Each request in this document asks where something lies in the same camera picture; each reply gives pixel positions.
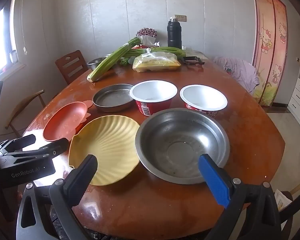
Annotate dark chair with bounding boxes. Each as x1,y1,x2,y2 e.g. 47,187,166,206
277,191,300,228

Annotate bundle of green stalks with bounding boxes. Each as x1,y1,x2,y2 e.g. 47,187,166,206
125,46,187,58

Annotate flower bouquet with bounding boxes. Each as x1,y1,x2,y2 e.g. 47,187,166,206
136,27,157,46

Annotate window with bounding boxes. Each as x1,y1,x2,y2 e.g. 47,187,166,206
0,0,27,80

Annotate celery bunch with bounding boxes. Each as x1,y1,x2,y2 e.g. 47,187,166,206
87,37,142,82

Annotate white drawer cabinet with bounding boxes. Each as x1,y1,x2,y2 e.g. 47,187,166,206
287,17,300,140

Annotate small steel bowl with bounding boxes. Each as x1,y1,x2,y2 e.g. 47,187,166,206
86,57,108,71

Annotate clear plastic container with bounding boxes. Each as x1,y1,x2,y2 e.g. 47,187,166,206
184,48,209,59

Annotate round steel pan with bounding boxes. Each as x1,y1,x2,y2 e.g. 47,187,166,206
92,84,136,112

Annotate yellow shell-shaped plate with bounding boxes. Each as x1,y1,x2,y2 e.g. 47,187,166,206
68,115,140,186

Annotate yellow noodles in plastic bag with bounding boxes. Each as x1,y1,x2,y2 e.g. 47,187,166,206
132,49,182,73

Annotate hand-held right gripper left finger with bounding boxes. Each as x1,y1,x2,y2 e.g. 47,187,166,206
16,154,98,240

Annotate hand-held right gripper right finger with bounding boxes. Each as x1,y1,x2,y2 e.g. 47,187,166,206
198,154,289,240

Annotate wooden slat-back chair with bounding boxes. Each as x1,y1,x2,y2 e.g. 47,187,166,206
55,50,89,85

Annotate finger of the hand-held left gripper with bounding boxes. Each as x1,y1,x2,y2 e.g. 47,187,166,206
2,137,69,165
0,134,37,153

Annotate pink cloth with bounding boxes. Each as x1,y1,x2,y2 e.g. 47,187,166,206
212,56,260,97

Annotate black vegetable peeler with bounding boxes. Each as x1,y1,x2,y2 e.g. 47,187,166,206
182,56,205,66

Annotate broccoli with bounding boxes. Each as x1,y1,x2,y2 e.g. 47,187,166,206
119,57,138,67

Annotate white paper sheet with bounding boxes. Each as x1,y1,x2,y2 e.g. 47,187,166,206
275,189,293,212

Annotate black thermos flask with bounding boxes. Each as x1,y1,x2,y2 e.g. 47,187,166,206
167,17,182,50

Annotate red paper bowl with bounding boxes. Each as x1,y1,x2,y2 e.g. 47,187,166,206
179,85,228,119
129,80,178,117

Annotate orange plastic plate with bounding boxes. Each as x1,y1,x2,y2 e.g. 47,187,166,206
43,100,93,142

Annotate large steel basin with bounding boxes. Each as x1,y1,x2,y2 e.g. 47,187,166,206
135,108,230,185

